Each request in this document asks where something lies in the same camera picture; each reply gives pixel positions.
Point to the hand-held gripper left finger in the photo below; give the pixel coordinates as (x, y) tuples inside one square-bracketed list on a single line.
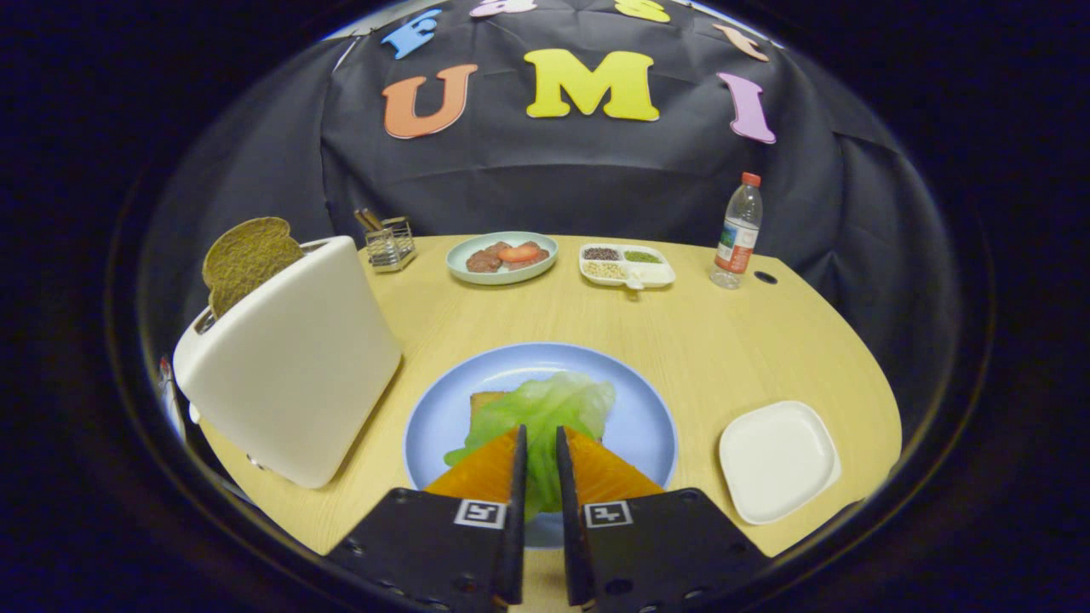
[(426, 553)]

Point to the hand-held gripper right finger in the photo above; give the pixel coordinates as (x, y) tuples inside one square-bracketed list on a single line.
[(664, 553)]

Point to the green lettuce leaf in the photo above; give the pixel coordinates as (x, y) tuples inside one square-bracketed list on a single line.
[(545, 400)]

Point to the round brown toast slice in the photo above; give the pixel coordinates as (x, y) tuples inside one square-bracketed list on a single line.
[(247, 260)]

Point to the blue round plate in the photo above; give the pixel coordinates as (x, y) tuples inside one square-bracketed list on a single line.
[(443, 409)]

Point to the small white square plate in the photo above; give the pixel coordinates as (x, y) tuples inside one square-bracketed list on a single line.
[(779, 460)]

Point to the square brown bread slice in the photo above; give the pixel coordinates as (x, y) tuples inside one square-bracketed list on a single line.
[(485, 402)]

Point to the white toaster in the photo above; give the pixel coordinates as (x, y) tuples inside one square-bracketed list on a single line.
[(298, 383)]

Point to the white divided condiment dish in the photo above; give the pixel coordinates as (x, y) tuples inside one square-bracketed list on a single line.
[(651, 274)]

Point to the pale green round plate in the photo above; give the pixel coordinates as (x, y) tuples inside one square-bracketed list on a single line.
[(502, 277)]

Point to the red tomato slice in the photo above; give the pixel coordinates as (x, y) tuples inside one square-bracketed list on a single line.
[(519, 253)]

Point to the clear red-capped water bottle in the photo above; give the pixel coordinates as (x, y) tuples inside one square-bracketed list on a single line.
[(737, 238)]

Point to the black backdrop cloth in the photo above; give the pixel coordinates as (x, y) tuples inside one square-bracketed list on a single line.
[(545, 170)]

